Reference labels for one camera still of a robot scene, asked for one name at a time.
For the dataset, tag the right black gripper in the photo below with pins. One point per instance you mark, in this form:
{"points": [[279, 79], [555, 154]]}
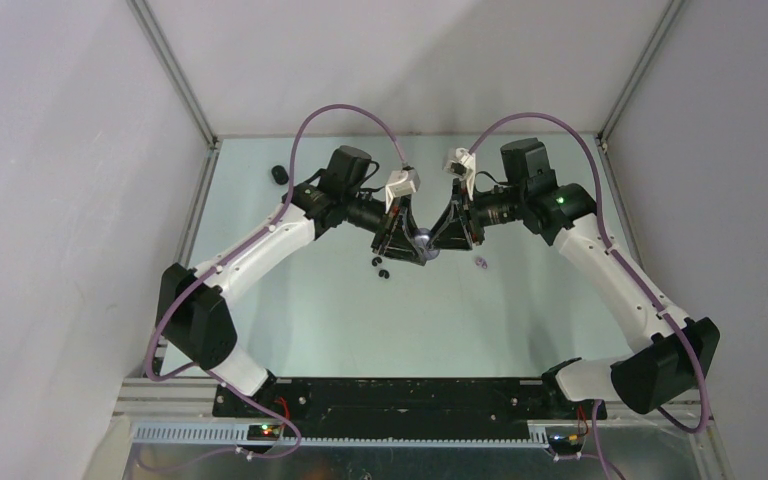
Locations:
{"points": [[450, 232]]}

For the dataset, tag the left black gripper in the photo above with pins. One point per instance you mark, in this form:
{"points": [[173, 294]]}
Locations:
{"points": [[398, 241]]}

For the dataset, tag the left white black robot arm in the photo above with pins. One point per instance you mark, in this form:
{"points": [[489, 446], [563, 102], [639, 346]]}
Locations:
{"points": [[194, 303]]}

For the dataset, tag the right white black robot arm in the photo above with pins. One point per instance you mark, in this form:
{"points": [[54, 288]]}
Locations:
{"points": [[670, 351]]}

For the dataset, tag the black oval case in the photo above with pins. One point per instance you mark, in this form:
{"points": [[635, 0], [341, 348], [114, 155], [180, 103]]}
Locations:
{"points": [[280, 175]]}

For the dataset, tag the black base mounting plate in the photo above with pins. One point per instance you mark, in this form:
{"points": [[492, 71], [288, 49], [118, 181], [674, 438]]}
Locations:
{"points": [[423, 409]]}

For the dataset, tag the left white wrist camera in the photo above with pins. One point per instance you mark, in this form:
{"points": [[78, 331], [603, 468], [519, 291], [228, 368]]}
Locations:
{"points": [[401, 183]]}

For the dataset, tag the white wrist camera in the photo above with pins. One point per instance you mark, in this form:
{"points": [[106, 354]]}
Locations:
{"points": [[401, 183], [461, 163]]}

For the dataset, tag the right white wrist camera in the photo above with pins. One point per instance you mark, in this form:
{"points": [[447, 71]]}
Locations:
{"points": [[461, 163]]}

